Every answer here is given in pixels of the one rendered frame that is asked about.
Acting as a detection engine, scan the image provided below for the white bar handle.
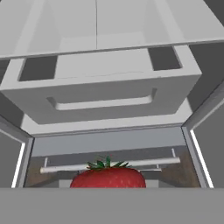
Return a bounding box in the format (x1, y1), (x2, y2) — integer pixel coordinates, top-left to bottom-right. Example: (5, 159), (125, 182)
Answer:
(39, 147), (181, 175)

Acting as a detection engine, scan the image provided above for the grey fridge door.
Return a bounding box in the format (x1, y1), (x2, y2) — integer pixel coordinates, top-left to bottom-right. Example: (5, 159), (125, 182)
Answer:
(0, 115), (36, 189)
(180, 82), (224, 189)

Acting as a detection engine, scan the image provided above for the red strawberry with green leaves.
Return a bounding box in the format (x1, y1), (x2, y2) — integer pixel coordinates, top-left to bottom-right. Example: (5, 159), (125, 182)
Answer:
(69, 155), (147, 189)

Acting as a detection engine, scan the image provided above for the white fridge drawer handle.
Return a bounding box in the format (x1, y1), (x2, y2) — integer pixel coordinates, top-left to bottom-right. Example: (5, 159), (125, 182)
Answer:
(45, 87), (158, 112)

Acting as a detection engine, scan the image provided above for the white fridge shelf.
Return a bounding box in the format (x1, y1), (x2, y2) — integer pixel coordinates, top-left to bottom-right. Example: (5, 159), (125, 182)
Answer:
(0, 0), (224, 61)

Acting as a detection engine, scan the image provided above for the white fridge drawer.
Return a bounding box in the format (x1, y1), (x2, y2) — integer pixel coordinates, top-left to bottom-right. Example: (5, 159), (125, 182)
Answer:
(0, 45), (203, 126)

